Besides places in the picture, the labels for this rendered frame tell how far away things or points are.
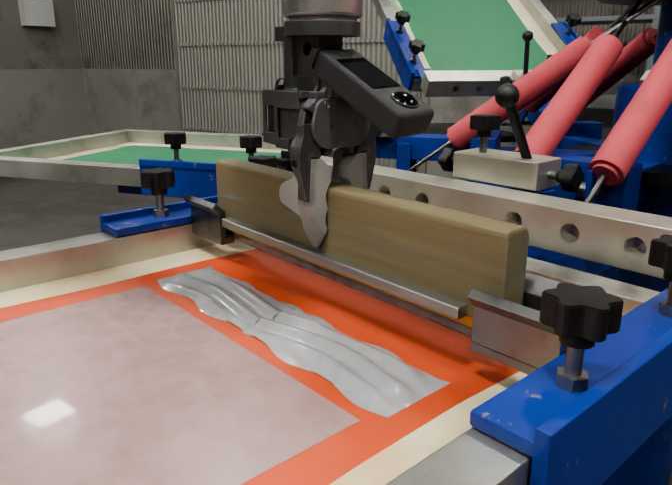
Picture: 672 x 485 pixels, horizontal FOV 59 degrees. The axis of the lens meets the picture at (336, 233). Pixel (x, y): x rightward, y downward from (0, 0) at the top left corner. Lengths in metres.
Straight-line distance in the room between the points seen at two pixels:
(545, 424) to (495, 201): 0.42
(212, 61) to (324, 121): 6.17
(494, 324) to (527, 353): 0.03
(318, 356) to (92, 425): 0.17
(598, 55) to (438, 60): 0.85
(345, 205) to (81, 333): 0.27
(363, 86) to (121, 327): 0.31
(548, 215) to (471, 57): 1.29
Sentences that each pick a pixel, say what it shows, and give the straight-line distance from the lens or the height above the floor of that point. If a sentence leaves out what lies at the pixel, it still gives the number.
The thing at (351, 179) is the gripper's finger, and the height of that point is 1.08.
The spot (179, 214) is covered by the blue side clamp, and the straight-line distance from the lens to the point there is 0.80.
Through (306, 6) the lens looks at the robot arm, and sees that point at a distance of 0.55.
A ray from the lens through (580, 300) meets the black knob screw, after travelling 0.37.
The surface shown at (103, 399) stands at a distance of 0.48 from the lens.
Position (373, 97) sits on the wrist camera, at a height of 1.16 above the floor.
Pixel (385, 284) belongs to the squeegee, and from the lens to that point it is 0.52.
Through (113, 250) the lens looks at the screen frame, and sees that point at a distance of 0.75.
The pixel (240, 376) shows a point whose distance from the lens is 0.48.
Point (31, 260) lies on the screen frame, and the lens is 0.73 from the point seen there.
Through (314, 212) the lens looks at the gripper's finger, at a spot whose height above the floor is 1.05.
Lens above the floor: 1.19
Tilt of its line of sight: 16 degrees down
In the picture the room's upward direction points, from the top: straight up
